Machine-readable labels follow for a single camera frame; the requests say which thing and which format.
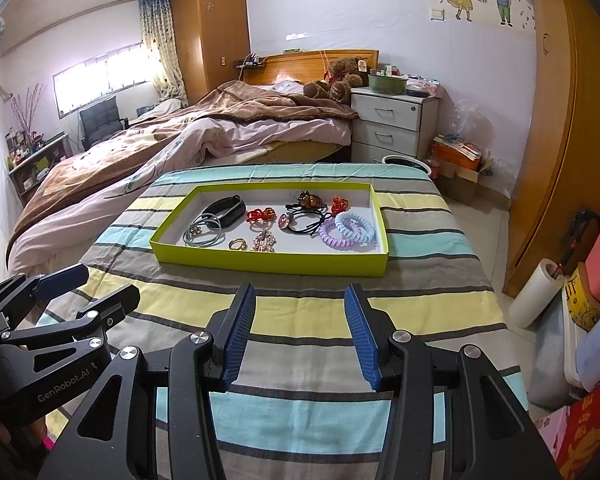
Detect red printed box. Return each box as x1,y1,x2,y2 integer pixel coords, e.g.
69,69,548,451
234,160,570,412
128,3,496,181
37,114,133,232
555,370,600,480

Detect white trash bin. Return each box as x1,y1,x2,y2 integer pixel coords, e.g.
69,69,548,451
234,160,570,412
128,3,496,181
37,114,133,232
380,154,433,177

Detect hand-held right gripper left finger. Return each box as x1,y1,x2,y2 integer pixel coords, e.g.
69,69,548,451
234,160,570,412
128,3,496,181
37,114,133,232
35,282,257,480

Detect cardboard box with books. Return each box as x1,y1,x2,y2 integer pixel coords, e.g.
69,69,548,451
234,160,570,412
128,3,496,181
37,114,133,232
430,132,493,206

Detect clear plastic bag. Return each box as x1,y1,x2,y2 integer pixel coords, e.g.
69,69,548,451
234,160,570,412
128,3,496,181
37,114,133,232
447,97,518,196

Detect cluttered side shelf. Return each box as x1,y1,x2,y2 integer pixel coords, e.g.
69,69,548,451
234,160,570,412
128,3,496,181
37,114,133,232
7,130,71,196

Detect brown plush blanket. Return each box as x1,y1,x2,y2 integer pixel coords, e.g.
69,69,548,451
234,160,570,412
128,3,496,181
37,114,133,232
5,77,361,256

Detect striped cloth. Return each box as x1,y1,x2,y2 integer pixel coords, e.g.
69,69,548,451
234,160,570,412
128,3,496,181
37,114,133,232
32,162,528,480

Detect wide wooden wardrobe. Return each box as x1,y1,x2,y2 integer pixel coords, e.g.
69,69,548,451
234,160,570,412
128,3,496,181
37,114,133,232
502,0,600,301

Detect purple spiral hair tie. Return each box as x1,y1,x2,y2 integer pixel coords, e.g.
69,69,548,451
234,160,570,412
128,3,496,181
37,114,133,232
318,220,354,250

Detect dried flower branches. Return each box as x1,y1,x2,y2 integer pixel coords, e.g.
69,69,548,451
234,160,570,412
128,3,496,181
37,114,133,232
7,82,48,136

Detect grey hair ties with charms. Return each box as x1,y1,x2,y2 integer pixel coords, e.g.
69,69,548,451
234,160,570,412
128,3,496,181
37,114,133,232
182,212,231,249

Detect brown teddy bear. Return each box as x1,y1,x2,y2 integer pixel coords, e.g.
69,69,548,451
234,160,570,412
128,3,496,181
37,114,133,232
302,57,371,103

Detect window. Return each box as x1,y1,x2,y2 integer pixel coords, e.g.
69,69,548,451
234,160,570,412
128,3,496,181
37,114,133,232
52,42,148,116

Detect green basin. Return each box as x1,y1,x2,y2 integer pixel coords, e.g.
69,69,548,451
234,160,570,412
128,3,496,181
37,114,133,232
367,72,410,95

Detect red hair clip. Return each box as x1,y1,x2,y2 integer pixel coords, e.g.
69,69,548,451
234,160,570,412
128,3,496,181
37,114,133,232
245,206,277,225

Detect clear storage bin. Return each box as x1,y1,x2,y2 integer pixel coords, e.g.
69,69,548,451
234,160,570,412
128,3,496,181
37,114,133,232
527,300,586,411

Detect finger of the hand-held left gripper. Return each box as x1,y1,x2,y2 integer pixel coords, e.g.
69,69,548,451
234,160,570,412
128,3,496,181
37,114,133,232
0,263,90,333
0,284,142,348

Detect black and red tool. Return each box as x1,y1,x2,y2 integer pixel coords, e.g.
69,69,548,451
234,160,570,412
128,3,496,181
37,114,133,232
555,207,600,281

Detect tall wooden cabinet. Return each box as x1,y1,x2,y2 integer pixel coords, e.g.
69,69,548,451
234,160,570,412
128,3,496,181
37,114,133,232
169,0,253,106

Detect brown flower hair tie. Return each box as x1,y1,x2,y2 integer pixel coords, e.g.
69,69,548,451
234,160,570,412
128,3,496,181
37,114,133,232
286,191,328,213

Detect green cardboard tray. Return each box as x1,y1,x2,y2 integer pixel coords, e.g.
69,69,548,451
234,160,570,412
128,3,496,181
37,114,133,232
149,182,390,277

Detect wooden bed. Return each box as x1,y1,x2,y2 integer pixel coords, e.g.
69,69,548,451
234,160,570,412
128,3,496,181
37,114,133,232
5,49,381,276

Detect black hair tie pink gem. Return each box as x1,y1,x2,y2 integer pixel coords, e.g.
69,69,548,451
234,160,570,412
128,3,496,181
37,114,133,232
277,210,332,236

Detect rhinestone hair clip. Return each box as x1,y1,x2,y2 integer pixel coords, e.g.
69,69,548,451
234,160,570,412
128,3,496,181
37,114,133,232
250,230,279,254

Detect white paper roll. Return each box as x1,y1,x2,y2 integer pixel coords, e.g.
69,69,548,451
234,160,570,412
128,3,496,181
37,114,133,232
509,258,566,331

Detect blue spiral hair tie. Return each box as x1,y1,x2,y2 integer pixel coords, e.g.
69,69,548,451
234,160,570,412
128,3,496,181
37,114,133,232
334,211,375,245

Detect white nightstand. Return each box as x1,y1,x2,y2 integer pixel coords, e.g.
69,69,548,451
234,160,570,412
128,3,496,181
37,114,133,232
350,85,441,163

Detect patterned curtain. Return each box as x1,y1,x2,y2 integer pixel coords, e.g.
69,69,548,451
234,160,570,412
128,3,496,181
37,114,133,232
139,0,188,106

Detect black chair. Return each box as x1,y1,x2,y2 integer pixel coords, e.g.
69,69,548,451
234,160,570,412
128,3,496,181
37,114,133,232
77,95,131,151

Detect black smart band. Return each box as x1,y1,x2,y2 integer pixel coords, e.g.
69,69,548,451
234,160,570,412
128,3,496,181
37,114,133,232
200,194,247,226

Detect yellow printed box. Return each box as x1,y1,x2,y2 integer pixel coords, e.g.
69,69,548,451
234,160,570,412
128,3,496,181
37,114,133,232
562,265,600,333

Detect bed with pink duvet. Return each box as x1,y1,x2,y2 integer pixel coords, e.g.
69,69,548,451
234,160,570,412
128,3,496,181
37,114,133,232
7,110,353,276

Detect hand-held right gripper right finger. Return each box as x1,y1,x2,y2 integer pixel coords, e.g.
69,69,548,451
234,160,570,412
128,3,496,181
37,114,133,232
344,284,563,480

